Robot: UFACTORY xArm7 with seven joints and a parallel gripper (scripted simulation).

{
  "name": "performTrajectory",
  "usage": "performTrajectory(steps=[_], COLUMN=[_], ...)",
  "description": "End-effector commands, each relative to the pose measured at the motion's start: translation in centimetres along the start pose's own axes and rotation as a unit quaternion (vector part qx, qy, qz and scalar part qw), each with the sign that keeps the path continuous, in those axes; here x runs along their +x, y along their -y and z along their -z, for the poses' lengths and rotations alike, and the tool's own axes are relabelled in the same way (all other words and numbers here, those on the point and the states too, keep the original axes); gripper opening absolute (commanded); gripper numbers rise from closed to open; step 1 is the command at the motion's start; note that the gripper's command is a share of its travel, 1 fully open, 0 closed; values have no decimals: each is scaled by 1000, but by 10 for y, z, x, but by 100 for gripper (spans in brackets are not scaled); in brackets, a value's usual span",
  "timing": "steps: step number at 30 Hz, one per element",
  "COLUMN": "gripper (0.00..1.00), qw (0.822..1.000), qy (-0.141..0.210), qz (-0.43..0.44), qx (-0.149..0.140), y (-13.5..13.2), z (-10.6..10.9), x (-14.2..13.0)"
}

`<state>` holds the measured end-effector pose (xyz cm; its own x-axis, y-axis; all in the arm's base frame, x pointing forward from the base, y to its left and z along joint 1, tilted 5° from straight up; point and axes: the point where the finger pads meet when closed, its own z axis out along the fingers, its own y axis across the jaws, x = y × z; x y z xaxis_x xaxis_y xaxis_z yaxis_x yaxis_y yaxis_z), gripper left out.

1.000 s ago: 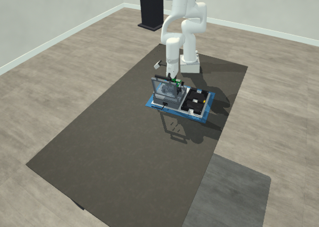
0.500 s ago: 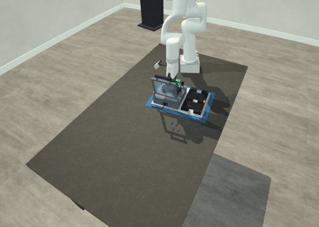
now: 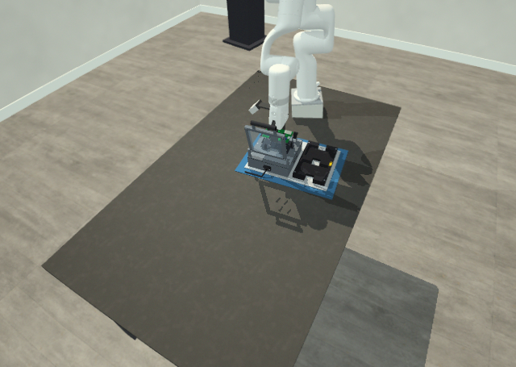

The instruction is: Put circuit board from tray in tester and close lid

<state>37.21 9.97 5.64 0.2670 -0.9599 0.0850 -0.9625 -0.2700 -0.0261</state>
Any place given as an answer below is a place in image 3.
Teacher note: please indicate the green circuit board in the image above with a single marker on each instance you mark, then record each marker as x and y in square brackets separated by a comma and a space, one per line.
[288, 134]

